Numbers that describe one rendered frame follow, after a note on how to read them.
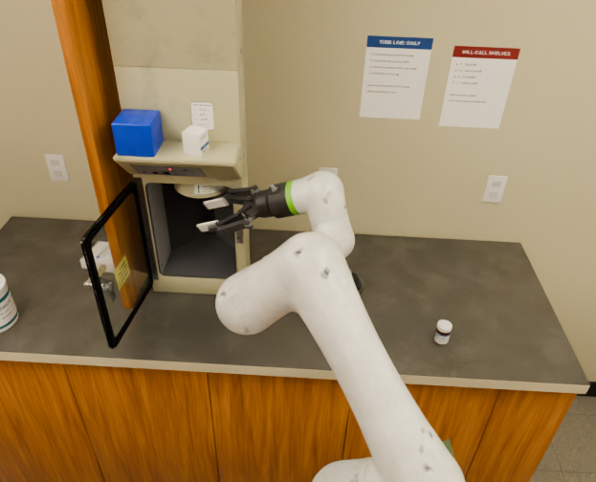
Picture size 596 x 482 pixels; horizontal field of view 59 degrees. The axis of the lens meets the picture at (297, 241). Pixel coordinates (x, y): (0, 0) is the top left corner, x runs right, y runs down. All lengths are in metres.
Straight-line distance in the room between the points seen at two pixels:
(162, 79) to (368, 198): 0.96
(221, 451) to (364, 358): 1.23
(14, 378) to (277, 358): 0.86
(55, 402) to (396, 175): 1.43
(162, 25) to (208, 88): 0.18
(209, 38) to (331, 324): 0.81
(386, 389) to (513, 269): 1.29
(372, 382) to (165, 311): 1.04
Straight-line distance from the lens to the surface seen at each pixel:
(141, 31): 1.44
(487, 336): 1.81
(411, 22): 1.82
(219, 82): 1.43
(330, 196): 1.31
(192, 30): 1.40
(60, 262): 2.10
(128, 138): 1.44
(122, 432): 2.05
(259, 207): 1.40
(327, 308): 0.87
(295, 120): 1.91
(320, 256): 0.87
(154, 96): 1.49
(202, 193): 1.61
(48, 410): 2.06
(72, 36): 1.41
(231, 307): 0.97
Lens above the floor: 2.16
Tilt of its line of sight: 36 degrees down
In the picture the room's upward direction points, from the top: 2 degrees clockwise
